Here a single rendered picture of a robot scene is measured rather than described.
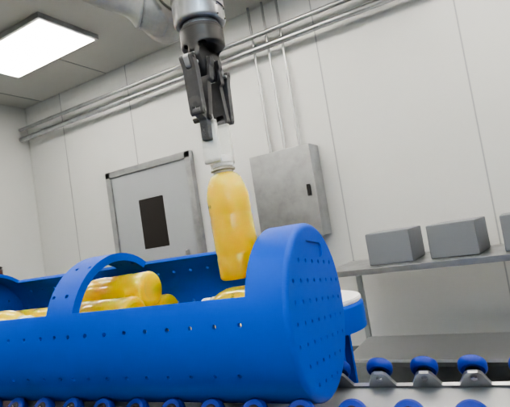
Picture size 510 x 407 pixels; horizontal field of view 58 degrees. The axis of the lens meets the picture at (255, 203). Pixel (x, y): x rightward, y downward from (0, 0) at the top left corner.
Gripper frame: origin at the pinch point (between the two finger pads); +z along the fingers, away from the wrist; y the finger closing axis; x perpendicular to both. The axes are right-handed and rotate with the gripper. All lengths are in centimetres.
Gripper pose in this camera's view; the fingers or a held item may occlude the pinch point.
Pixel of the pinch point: (217, 144)
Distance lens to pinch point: 78.7
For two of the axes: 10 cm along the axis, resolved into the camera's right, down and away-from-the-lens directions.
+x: -9.0, 1.6, 4.1
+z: 1.5, 9.9, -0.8
